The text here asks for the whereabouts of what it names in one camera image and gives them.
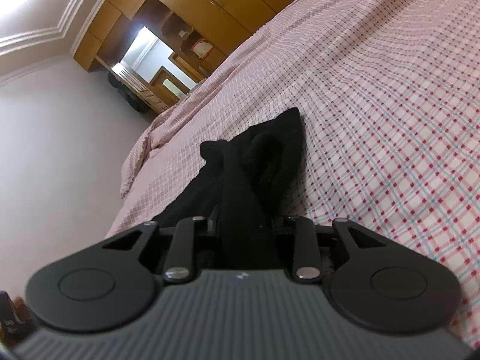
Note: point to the wooden door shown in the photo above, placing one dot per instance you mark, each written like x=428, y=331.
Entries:
x=167, y=87

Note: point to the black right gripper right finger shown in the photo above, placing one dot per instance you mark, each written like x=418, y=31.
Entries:
x=307, y=263

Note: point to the black small garment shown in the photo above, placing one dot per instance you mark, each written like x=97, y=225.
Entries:
x=248, y=179

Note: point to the pink item on shelf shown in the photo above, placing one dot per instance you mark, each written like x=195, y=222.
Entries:
x=202, y=48

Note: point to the wooden wardrobe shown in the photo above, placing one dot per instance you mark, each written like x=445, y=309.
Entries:
x=124, y=33

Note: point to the pink checked bed sheet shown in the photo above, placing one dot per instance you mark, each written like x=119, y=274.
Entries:
x=389, y=93

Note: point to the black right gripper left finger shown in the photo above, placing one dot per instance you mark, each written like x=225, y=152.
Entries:
x=178, y=267

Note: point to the dark clothes hanging by door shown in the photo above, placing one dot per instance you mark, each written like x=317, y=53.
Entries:
x=127, y=94

